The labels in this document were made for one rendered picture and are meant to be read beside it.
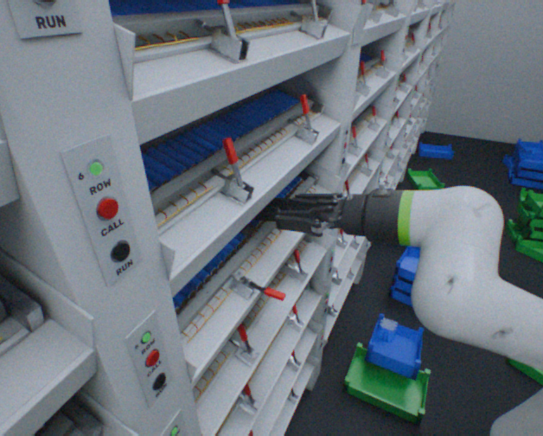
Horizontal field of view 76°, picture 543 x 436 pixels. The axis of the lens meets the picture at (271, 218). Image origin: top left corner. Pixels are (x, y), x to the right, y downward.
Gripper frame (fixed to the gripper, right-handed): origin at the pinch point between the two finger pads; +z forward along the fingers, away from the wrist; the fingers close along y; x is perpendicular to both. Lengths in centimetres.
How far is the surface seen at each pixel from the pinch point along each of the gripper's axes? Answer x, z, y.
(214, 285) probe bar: 3.4, 0.1, 20.5
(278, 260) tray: 8.4, -3.5, 5.6
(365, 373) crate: 103, -1, -44
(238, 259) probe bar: 3.4, 0.1, 12.9
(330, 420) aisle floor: 102, 5, -18
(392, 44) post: -20, -6, -96
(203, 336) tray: 7.4, -1.9, 27.6
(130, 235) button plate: -17.7, -10.2, 37.3
